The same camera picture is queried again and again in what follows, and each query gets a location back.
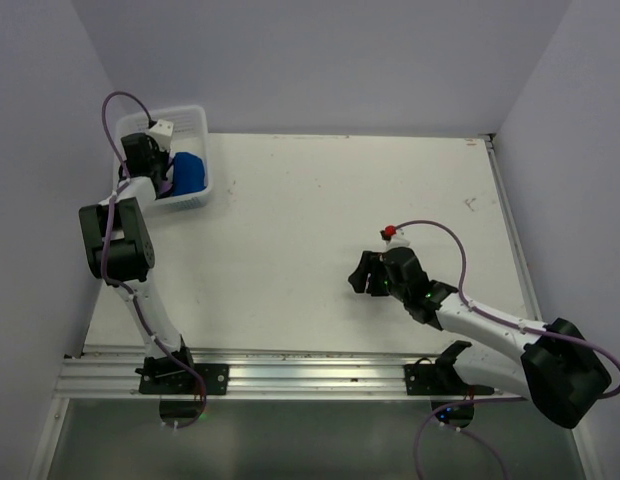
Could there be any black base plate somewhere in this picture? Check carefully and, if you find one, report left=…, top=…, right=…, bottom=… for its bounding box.
left=135, top=358, right=229, bottom=395
left=403, top=358, right=495, bottom=396

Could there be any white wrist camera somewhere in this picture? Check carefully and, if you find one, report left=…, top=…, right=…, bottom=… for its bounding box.
left=147, top=119, right=174, bottom=152
left=380, top=225, right=410, bottom=251

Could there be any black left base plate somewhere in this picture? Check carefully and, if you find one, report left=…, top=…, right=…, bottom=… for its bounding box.
left=135, top=358, right=229, bottom=395

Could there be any purple towel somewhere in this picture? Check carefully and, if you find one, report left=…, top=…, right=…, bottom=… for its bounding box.
left=158, top=181, right=173, bottom=198

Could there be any aluminium mounting rail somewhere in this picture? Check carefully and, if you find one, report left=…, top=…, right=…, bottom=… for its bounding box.
left=54, top=349, right=531, bottom=401

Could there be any blue towel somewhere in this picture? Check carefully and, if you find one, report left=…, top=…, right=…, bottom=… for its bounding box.
left=172, top=152, right=207, bottom=197

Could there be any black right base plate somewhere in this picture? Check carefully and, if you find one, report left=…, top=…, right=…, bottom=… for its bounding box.
left=403, top=358, right=495, bottom=396

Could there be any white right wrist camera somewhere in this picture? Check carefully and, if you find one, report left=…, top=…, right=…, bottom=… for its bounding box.
left=380, top=225, right=410, bottom=251

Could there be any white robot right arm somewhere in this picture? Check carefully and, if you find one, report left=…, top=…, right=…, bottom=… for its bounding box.
left=348, top=247, right=612, bottom=429

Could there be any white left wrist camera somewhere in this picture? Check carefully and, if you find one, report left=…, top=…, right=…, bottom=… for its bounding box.
left=147, top=119, right=174, bottom=152

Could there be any white plastic basket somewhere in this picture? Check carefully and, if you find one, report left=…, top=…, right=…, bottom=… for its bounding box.
left=113, top=105, right=213, bottom=213

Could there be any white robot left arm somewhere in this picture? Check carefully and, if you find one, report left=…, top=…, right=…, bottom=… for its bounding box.
left=78, top=122, right=198, bottom=393

